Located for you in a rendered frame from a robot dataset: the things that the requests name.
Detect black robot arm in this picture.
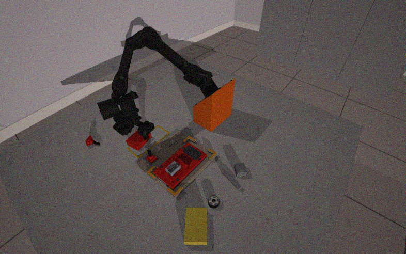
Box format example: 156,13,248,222
97,26,221,136

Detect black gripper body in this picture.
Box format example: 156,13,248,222
113,108,155,137

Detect olive yellow rectangular block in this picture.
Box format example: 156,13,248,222
183,208,207,245

